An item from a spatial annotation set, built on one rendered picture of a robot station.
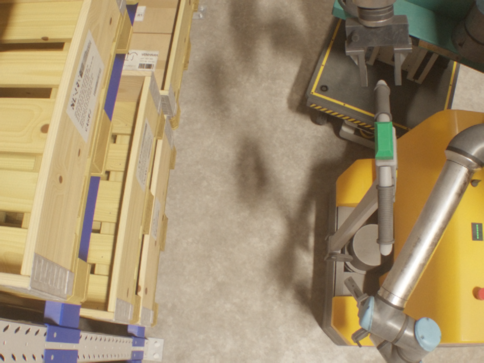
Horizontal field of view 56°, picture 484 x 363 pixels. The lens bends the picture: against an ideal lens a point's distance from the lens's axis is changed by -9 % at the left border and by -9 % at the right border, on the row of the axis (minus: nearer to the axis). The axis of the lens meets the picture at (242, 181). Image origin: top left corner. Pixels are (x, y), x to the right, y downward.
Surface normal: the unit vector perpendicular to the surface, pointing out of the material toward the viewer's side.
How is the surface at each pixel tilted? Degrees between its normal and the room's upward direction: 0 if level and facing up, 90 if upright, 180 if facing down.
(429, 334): 28
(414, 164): 74
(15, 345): 90
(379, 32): 62
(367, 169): 22
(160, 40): 0
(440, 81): 0
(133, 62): 0
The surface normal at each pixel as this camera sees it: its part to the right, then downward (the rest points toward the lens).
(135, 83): -0.08, 0.94
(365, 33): -0.21, 0.66
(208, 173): 0.00, -0.33
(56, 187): 1.00, 0.07
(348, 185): -0.37, -0.33
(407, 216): -0.96, -0.16
